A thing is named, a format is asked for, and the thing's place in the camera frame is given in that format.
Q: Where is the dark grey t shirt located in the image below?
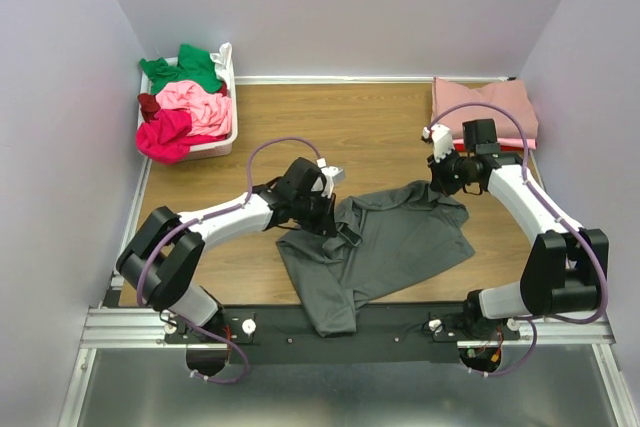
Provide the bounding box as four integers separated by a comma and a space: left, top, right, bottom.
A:
276, 180, 474, 333

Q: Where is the pink crumpled shirt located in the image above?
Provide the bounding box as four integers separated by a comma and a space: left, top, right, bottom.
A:
155, 80, 233, 137

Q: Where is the aluminium frame rail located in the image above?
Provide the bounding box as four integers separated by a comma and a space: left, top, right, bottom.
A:
79, 304, 174, 349

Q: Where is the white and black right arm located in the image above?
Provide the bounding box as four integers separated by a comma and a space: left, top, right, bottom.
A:
422, 119, 609, 327

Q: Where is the green crumpled shirt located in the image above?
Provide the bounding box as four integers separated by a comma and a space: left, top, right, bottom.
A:
139, 44, 222, 95

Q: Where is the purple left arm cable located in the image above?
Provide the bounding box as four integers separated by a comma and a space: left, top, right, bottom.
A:
135, 136, 326, 308

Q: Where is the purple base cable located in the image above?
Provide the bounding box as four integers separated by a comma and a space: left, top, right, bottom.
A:
467, 316, 539, 378
185, 321, 251, 385

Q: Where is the dusty pink folded shirt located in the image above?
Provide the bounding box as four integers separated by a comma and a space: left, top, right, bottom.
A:
432, 78, 538, 140

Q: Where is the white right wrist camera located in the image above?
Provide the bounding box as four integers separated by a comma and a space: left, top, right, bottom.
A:
422, 124, 455, 163

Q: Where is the white laundry basket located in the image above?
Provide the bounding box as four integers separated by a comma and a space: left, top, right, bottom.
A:
137, 56, 238, 162

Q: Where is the magenta crumpled shirt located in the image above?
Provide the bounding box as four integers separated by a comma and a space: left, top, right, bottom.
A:
135, 109, 192, 164

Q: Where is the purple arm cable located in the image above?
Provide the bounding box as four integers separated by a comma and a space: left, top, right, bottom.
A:
428, 101, 609, 324
135, 136, 326, 308

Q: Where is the dark red crumpled shirt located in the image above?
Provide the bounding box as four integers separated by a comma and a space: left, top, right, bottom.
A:
137, 93, 161, 123

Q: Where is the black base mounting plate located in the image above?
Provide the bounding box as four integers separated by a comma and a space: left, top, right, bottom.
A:
165, 302, 520, 372

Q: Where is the white crumpled cloth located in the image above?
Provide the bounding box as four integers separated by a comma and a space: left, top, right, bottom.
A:
210, 42, 235, 85

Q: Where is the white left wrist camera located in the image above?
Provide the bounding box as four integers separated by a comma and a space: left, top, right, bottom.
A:
312, 158, 346, 198

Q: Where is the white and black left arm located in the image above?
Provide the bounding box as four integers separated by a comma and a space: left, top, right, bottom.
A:
116, 157, 345, 334

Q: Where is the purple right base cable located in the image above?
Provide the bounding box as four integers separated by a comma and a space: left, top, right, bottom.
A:
467, 316, 539, 378

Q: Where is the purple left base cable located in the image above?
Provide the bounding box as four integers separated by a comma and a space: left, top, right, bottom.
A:
185, 321, 251, 385

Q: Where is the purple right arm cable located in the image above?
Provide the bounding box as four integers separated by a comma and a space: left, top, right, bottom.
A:
428, 101, 609, 324

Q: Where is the light pink folded shirt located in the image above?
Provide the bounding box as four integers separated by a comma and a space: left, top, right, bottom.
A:
453, 138, 537, 152

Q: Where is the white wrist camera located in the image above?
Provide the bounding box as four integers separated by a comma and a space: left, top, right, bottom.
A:
312, 158, 346, 198
422, 124, 455, 163

